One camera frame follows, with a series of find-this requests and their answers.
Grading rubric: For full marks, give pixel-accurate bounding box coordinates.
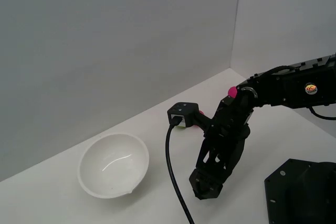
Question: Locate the white bowl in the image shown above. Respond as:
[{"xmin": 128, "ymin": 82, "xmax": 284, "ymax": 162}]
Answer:
[{"xmin": 77, "ymin": 133, "xmax": 150, "ymax": 200}]

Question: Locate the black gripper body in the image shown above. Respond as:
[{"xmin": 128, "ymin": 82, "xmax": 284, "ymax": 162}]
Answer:
[{"xmin": 207, "ymin": 87, "xmax": 259, "ymax": 143}]

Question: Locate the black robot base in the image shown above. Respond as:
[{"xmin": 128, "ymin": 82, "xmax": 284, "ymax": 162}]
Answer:
[{"xmin": 264, "ymin": 158, "xmax": 336, "ymax": 224}]

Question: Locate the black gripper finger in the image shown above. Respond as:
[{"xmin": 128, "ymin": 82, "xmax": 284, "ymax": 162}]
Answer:
[
  {"xmin": 222, "ymin": 139, "xmax": 247, "ymax": 186},
  {"xmin": 188, "ymin": 140, "xmax": 232, "ymax": 200}
]

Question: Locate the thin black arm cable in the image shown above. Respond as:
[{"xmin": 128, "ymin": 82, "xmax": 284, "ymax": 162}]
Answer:
[{"xmin": 307, "ymin": 105, "xmax": 336, "ymax": 121}]

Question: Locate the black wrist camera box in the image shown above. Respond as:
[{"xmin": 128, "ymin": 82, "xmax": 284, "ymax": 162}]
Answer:
[{"xmin": 167, "ymin": 102, "xmax": 214, "ymax": 133}]

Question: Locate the thick black camera cable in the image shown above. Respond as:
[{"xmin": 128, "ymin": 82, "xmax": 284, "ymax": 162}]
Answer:
[{"xmin": 165, "ymin": 118, "xmax": 196, "ymax": 224}]

